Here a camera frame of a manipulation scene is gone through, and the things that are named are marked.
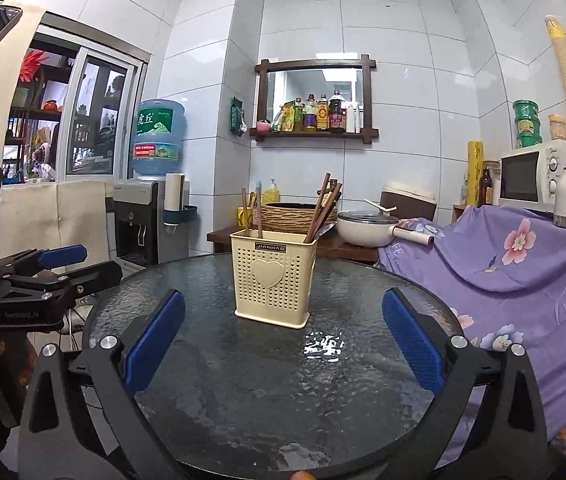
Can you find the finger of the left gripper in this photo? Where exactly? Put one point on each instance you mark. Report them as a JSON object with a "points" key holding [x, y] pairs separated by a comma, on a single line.
{"points": [[62, 256]]}

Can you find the paper cup holder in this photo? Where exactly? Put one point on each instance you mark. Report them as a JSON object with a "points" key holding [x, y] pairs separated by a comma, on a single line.
{"points": [[178, 199]]}

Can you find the white frying pan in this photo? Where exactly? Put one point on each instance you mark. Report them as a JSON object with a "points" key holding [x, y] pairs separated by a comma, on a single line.
{"points": [[367, 229]]}

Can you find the woven basket basin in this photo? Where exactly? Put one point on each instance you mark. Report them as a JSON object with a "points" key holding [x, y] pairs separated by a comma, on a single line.
{"points": [[287, 217]]}

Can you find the green stacked bowls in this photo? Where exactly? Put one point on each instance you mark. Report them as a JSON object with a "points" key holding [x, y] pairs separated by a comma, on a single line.
{"points": [[526, 123]]}

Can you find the white microwave oven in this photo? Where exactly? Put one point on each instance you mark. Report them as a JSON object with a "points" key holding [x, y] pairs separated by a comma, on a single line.
{"points": [[530, 176]]}

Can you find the brown white rice cooker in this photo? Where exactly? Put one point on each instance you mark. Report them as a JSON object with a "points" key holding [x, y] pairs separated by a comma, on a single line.
{"points": [[408, 202]]}

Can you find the yellow mug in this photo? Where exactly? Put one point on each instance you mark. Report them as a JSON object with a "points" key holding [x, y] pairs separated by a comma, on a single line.
{"points": [[239, 216]]}

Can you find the blue water bottle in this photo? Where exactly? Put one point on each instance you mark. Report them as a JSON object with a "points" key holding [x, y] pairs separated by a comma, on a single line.
{"points": [[156, 144]]}

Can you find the water dispenser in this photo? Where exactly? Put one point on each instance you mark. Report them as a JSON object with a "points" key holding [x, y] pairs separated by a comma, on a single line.
{"points": [[146, 232]]}

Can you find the yellow soap dispenser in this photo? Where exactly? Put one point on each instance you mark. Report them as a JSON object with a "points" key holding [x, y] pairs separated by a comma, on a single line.
{"points": [[271, 194]]}

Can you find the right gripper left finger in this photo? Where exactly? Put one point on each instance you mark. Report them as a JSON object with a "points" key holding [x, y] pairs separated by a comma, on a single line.
{"points": [[81, 420]]}

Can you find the cream plastic utensil holder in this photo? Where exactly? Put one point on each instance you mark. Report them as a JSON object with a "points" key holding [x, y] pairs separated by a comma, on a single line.
{"points": [[272, 274]]}

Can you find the dark glass bottle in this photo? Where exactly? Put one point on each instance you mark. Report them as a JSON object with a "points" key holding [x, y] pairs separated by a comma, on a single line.
{"points": [[486, 188]]}

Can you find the steel spoon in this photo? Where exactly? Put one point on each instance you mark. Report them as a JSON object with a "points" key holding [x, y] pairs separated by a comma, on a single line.
{"points": [[326, 228]]}

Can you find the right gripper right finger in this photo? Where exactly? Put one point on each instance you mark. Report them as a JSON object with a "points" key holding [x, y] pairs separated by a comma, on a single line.
{"points": [[508, 437]]}

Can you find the brown wooden chopstick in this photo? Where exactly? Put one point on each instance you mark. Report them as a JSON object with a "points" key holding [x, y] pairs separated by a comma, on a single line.
{"points": [[329, 200], [318, 207]]}

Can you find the yellow roll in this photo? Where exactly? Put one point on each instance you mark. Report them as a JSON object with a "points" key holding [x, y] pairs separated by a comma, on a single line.
{"points": [[475, 171]]}

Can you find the purple floral cloth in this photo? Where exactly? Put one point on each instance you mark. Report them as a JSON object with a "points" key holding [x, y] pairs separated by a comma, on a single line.
{"points": [[502, 271]]}

